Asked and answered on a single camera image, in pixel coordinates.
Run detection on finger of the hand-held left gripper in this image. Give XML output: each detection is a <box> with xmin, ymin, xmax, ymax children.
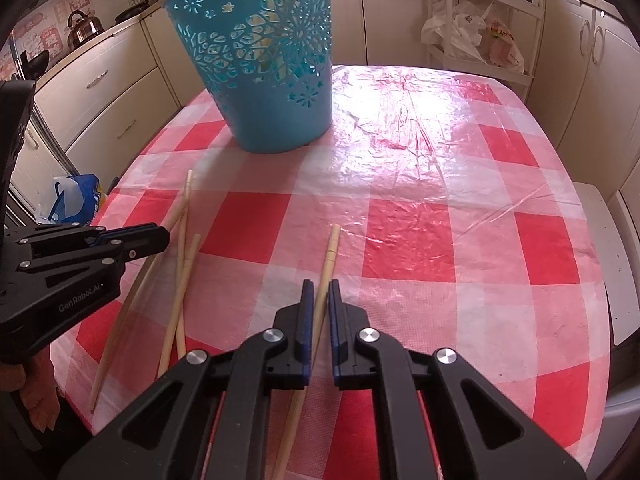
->
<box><xmin>17</xmin><ymin>239</ymin><xmax>171</xmax><ymax>274</ymax></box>
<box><xmin>5</xmin><ymin>223</ymin><xmax>171</xmax><ymax>247</ymax></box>

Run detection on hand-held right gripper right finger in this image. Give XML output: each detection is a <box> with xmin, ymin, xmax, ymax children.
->
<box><xmin>326</xmin><ymin>280</ymin><xmax>587</xmax><ymax>480</ymax></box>

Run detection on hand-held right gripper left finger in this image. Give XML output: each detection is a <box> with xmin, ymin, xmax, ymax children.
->
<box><xmin>57</xmin><ymin>280</ymin><xmax>316</xmax><ymax>480</ymax></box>

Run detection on light wooden chopstick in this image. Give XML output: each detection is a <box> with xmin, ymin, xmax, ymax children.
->
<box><xmin>270</xmin><ymin>224</ymin><xmax>342</xmax><ymax>480</ymax></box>
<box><xmin>157</xmin><ymin>233</ymin><xmax>202</xmax><ymax>380</ymax></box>
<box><xmin>175</xmin><ymin>169</ymin><xmax>194</xmax><ymax>361</ymax></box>
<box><xmin>89</xmin><ymin>204</ymin><xmax>188</xmax><ymax>415</ymax></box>

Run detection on blue perforated plastic basket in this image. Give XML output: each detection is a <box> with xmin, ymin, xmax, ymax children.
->
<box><xmin>164</xmin><ymin>0</ymin><xmax>335</xmax><ymax>155</ymax></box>

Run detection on bundle of wooden chopsticks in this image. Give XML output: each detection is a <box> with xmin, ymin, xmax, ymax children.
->
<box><xmin>245</xmin><ymin>0</ymin><xmax>301</xmax><ymax>81</ymax></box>

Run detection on person's left hand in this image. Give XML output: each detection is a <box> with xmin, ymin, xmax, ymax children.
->
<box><xmin>0</xmin><ymin>347</ymin><xmax>57</xmax><ymax>432</ymax></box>

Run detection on blue plastic bag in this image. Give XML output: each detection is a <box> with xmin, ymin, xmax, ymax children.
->
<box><xmin>37</xmin><ymin>174</ymin><xmax>107</xmax><ymax>226</ymax></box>

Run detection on red checked plastic tablecloth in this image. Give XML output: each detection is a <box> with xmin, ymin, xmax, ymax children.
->
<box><xmin>50</xmin><ymin>64</ymin><xmax>613</xmax><ymax>480</ymax></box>

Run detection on steel kettle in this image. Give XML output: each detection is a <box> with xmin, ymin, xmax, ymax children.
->
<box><xmin>66</xmin><ymin>10</ymin><xmax>104</xmax><ymax>50</ymax></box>

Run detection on black frying pan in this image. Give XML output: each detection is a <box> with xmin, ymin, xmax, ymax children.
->
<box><xmin>117</xmin><ymin>4</ymin><xmax>153</xmax><ymax>23</ymax></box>

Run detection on white flat board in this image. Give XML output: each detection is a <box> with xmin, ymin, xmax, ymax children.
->
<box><xmin>570</xmin><ymin>182</ymin><xmax>640</xmax><ymax>347</ymax></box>

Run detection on white trolley cart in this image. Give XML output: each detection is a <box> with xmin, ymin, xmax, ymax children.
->
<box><xmin>422</xmin><ymin>0</ymin><xmax>545</xmax><ymax>88</ymax></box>

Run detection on white plastic bag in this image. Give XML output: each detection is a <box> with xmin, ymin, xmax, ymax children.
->
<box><xmin>421</xmin><ymin>0</ymin><xmax>490</xmax><ymax>58</ymax></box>

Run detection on pink printed plastic bag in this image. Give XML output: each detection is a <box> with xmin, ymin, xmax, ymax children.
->
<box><xmin>486</xmin><ymin>19</ymin><xmax>527</xmax><ymax>73</ymax></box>

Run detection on cream kitchen base cabinets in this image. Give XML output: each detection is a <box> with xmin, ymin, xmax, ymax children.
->
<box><xmin>30</xmin><ymin>0</ymin><xmax>640</xmax><ymax>201</ymax></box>

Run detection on pink wall poster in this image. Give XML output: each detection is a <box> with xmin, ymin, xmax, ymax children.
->
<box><xmin>0</xmin><ymin>0</ymin><xmax>93</xmax><ymax>83</ymax></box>

